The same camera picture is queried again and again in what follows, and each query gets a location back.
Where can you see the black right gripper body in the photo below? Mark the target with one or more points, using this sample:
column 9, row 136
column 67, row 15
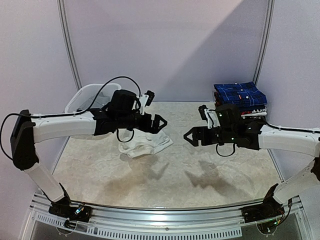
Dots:
column 197, row 137

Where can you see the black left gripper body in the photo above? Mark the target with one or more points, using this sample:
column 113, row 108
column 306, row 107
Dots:
column 125, row 121

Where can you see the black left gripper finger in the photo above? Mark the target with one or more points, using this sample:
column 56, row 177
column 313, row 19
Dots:
column 159, row 121
column 156, row 129

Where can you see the white cloth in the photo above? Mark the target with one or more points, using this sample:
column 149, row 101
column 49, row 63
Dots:
column 143, row 143

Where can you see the blue plaid shirt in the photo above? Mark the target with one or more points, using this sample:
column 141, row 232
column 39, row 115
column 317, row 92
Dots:
column 241, row 94

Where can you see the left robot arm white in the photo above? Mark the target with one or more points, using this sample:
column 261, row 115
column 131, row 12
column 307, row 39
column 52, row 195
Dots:
column 32, row 133

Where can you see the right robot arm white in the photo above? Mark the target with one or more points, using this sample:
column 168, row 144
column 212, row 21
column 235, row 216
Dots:
column 296, row 151

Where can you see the white plastic laundry basket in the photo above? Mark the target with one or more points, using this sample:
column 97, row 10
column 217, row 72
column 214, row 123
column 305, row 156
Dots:
column 85, row 96

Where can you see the red black folded garment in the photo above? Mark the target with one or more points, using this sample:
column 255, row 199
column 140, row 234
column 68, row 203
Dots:
column 249, row 111

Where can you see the white folded garment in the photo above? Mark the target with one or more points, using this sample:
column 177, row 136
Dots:
column 254, row 114

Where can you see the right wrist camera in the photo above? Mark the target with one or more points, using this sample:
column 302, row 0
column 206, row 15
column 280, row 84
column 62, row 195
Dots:
column 209, row 115

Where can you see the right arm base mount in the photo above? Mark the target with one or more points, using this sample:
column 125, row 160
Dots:
column 268, row 215

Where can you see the aluminium front rail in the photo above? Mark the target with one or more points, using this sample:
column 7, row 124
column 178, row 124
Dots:
column 205, row 223

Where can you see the right wall aluminium profile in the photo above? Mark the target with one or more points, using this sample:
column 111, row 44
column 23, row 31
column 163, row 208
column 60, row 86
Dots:
column 264, row 40

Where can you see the wall aluminium profile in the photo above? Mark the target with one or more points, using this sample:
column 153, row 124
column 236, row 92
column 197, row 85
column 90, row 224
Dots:
column 68, row 43
column 264, row 40

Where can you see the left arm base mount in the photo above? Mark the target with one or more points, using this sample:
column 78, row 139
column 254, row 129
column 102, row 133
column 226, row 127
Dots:
column 72, row 214

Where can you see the left wall aluminium profile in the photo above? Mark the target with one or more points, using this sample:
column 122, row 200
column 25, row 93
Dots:
column 68, row 43

